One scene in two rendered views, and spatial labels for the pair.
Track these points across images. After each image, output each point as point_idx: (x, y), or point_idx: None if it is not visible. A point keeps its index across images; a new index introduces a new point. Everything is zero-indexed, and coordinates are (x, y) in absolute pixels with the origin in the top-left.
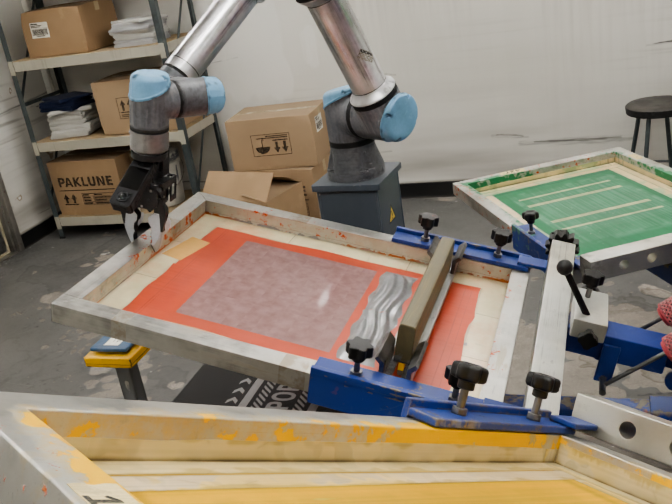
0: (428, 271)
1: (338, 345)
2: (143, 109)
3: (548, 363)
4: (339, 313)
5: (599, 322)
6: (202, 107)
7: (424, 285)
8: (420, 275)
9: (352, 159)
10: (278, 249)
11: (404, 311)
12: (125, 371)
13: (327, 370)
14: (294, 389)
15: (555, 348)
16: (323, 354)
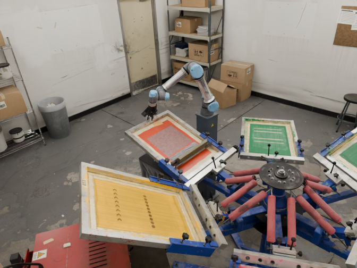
0: (194, 147)
1: (171, 156)
2: (150, 98)
3: (200, 175)
4: (176, 149)
5: (216, 170)
6: (163, 99)
7: (190, 150)
8: None
9: (204, 111)
10: (176, 129)
11: None
12: None
13: (161, 161)
14: None
15: (205, 172)
16: (167, 157)
